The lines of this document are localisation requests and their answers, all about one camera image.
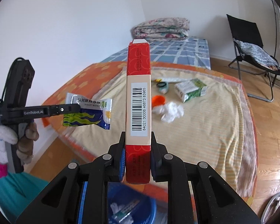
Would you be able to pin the person's left hand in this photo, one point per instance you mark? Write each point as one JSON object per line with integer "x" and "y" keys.
{"x": 28, "y": 137}

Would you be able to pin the red and beige carton box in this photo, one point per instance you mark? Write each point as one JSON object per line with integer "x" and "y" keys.
{"x": 138, "y": 74}

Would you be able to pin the person's teal trouser leg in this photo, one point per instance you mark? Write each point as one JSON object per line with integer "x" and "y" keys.
{"x": 18, "y": 191}

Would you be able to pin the white round object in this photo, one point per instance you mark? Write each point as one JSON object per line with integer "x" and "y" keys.
{"x": 271, "y": 200}

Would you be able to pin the striped beige blanket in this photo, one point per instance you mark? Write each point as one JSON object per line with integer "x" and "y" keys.
{"x": 200, "y": 133}

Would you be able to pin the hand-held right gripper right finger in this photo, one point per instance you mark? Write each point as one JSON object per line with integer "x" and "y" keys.
{"x": 154, "y": 168}

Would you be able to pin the folded floral quilt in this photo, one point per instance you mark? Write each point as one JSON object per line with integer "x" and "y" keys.
{"x": 161, "y": 29}

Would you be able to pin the light blue cream tube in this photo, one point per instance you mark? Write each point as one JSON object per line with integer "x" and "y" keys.
{"x": 166, "y": 89}

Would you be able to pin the blue plastic bin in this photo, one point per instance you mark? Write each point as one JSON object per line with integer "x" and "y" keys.
{"x": 149, "y": 210}

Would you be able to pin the green white carton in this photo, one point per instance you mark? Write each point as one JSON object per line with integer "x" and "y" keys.
{"x": 189, "y": 91}

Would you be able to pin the blue checked bedsheet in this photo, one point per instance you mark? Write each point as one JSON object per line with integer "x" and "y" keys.
{"x": 177, "y": 51}

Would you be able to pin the striped chair cushion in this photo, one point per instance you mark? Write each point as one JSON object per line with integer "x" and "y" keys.
{"x": 256, "y": 53}

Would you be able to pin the crumpled white tissue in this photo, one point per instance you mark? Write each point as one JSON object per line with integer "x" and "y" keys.
{"x": 171, "y": 112}

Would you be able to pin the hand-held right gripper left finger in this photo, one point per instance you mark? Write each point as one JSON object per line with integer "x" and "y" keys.
{"x": 122, "y": 165}

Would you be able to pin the green white wrapper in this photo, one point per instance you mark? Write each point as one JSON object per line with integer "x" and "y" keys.
{"x": 126, "y": 208}

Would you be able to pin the black folding chair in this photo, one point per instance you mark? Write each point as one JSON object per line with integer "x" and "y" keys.
{"x": 243, "y": 30}

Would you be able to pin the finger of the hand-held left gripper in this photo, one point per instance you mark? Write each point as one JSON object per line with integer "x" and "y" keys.
{"x": 65, "y": 109}

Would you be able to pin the orange bottle cap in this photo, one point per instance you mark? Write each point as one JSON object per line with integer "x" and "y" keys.
{"x": 159, "y": 99}

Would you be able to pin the orange floral sheet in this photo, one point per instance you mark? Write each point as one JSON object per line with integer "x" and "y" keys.
{"x": 95, "y": 74}

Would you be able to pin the blue and white snack packet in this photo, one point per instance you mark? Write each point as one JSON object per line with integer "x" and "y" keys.
{"x": 91, "y": 119}

